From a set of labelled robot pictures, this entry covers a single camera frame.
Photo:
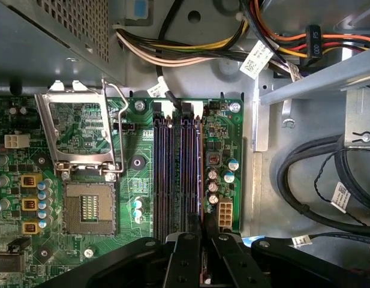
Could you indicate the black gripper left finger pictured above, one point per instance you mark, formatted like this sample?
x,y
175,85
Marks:
x,y
184,264

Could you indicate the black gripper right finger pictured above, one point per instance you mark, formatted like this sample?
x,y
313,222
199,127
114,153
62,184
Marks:
x,y
235,264

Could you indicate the green RAM stick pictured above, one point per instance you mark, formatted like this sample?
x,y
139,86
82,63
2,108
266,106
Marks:
x,y
199,165

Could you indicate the black grey PC case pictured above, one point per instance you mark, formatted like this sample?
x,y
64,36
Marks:
x,y
262,195

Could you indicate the CPU socket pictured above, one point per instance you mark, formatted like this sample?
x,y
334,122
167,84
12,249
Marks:
x,y
88,207

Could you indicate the green motherboard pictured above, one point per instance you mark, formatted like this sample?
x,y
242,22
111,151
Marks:
x,y
136,144

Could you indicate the metal locking lever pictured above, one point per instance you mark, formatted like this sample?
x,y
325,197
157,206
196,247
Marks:
x,y
121,144

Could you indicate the metal socket cover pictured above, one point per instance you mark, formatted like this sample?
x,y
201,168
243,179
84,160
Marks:
x,y
48,126

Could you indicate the grey metal drive bay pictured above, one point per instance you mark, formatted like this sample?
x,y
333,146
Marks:
x,y
322,81

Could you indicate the grey power supply unit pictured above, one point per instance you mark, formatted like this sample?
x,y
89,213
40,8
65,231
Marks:
x,y
37,45

